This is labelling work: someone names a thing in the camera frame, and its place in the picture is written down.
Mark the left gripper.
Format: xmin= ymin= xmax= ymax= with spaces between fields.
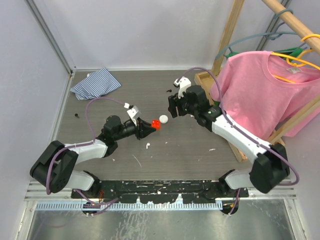
xmin=113 ymin=117 xmax=155 ymax=141

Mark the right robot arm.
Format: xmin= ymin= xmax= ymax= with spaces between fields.
xmin=168 ymin=83 xmax=290 ymax=197

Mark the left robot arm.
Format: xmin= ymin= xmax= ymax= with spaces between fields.
xmin=29 ymin=115 xmax=161 ymax=198

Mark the wooden clothes rack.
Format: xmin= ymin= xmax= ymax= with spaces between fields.
xmin=194 ymin=0 xmax=320 ymax=163

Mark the blue striped cloth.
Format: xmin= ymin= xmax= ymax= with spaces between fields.
xmin=70 ymin=67 xmax=122 ymax=100

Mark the pink t-shirt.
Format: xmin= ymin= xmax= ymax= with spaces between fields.
xmin=210 ymin=51 xmax=320 ymax=140

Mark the grey-blue hanger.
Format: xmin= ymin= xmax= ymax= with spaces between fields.
xmin=214 ymin=8 xmax=305 ymax=60

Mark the green hanger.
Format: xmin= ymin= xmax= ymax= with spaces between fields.
xmin=223 ymin=47 xmax=307 ymax=59

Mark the yellow hanger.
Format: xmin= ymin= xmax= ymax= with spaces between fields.
xmin=270 ymin=33 xmax=320 ymax=84

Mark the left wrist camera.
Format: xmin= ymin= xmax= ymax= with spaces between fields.
xmin=126 ymin=105 xmax=141 ymax=126

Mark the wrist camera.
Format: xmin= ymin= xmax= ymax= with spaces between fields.
xmin=126 ymin=105 xmax=141 ymax=126
xmin=173 ymin=76 xmax=192 ymax=99

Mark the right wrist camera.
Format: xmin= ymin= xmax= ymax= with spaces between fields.
xmin=173 ymin=76 xmax=192 ymax=99

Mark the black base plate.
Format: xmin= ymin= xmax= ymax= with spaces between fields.
xmin=83 ymin=180 xmax=237 ymax=204

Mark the aluminium frame post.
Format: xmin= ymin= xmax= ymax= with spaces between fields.
xmin=24 ymin=0 xmax=76 ymax=75

